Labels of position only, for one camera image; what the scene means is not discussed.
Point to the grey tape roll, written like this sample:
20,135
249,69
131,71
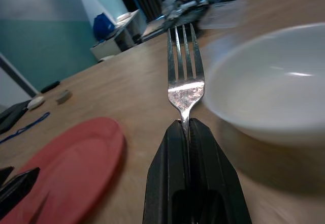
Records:
64,97

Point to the small white oval object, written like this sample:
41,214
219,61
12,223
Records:
35,102

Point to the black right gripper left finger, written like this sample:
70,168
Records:
165,163

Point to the white bowl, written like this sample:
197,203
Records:
266,94

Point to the white desk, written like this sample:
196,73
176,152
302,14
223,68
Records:
122,38

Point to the blue bag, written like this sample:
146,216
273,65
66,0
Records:
102,26

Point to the red plate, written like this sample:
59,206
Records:
76,163

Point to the dark grey cloth bag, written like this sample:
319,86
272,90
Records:
11,116

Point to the black remote control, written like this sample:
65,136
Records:
50,87

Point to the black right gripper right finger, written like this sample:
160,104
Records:
210,163

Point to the silver metal fork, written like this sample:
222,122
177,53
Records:
185,94

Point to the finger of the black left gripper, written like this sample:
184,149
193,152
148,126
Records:
17,187
5,173

